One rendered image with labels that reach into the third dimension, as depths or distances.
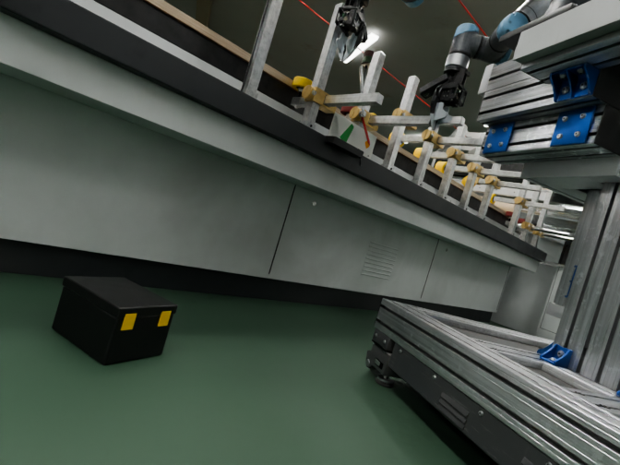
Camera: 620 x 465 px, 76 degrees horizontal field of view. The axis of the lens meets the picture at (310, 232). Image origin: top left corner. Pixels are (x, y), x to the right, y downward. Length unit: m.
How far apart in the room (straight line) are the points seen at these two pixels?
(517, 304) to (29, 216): 3.61
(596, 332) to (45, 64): 1.38
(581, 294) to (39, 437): 1.11
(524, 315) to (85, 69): 3.63
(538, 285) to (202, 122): 3.29
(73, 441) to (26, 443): 0.05
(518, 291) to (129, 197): 3.36
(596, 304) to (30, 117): 1.49
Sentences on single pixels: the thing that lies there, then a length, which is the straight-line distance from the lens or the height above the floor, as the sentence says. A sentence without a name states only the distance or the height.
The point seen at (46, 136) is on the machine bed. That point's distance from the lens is 1.34.
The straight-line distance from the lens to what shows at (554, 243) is 3.83.
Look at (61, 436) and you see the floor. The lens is 0.71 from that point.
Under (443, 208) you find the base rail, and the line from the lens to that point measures 2.19.
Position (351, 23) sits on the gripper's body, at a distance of 1.47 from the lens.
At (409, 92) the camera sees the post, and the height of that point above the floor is 1.05.
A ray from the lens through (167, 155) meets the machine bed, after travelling 1.43.
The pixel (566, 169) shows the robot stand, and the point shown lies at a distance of 1.21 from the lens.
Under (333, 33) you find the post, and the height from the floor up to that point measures 1.04.
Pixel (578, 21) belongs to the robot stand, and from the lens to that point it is 1.03.
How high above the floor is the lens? 0.38
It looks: 1 degrees down
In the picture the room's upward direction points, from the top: 17 degrees clockwise
